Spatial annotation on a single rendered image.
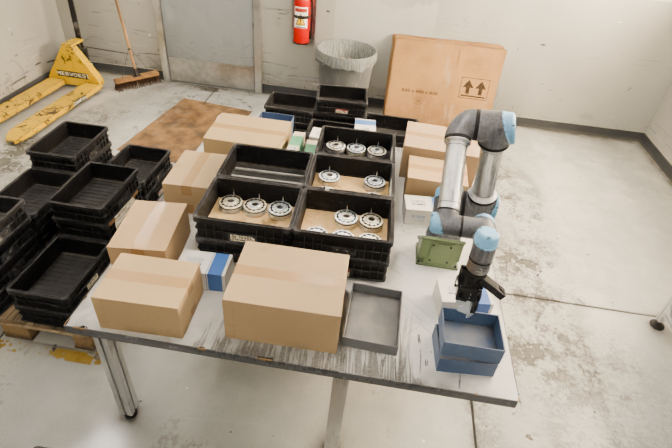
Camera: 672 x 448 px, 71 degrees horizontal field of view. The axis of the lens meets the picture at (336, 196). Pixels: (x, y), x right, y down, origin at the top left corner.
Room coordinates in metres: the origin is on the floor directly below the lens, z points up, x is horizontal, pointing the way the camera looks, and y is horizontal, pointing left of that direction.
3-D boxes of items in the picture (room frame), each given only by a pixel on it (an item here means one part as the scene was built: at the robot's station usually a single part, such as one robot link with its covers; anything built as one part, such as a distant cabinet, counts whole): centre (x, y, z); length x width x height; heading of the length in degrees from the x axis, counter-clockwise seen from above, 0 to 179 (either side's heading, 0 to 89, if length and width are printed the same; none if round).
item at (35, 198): (2.04, 1.69, 0.31); 0.40 x 0.30 x 0.34; 175
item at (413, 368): (1.76, 0.06, 0.35); 1.60 x 1.60 x 0.70; 85
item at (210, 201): (1.55, 0.35, 0.87); 0.40 x 0.30 x 0.11; 87
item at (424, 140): (2.32, -0.55, 0.80); 0.40 x 0.30 x 0.20; 82
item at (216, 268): (1.31, 0.49, 0.75); 0.20 x 0.12 x 0.09; 88
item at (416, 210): (1.84, -0.44, 0.75); 0.20 x 0.12 x 0.09; 91
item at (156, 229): (1.42, 0.74, 0.78); 0.30 x 0.22 x 0.16; 2
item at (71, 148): (2.44, 1.66, 0.37); 0.40 x 0.30 x 0.45; 176
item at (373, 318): (1.17, -0.18, 0.73); 0.27 x 0.20 x 0.05; 173
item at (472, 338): (1.06, -0.51, 0.82); 0.20 x 0.15 x 0.07; 86
